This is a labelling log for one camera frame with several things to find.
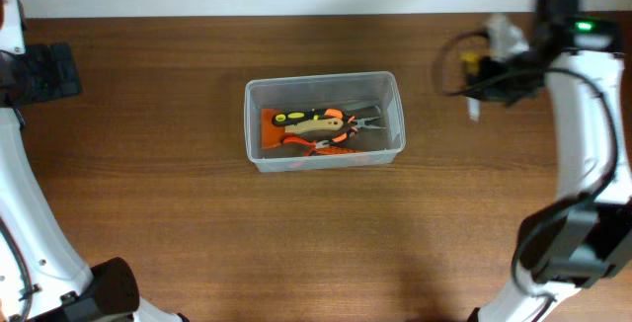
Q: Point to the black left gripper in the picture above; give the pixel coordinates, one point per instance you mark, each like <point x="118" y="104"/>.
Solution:
<point x="47" y="72"/>

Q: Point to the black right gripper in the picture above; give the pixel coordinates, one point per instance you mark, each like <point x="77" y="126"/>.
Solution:
<point x="499" y="90"/>

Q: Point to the yellow black screwdriver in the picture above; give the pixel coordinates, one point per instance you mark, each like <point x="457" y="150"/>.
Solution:
<point x="471" y="68"/>

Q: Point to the orange long nose pliers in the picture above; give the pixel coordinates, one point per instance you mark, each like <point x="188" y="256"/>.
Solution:
<point x="351" y="125"/>

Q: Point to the clear plastic container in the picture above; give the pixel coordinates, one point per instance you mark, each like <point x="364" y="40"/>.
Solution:
<point x="379" y="146"/>

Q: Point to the orange cutting pliers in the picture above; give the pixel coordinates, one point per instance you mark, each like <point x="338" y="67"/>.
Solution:
<point x="313" y="147"/>

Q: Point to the metal file yellow black handle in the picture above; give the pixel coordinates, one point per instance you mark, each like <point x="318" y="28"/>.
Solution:
<point x="296" y="117"/>

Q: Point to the red scraper wooden handle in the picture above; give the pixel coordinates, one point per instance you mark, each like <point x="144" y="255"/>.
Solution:
<point x="272" y="136"/>

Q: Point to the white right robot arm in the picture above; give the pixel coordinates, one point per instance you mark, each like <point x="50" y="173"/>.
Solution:
<point x="584" y="236"/>

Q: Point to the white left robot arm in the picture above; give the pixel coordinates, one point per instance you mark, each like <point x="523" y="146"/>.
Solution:
<point x="43" y="278"/>

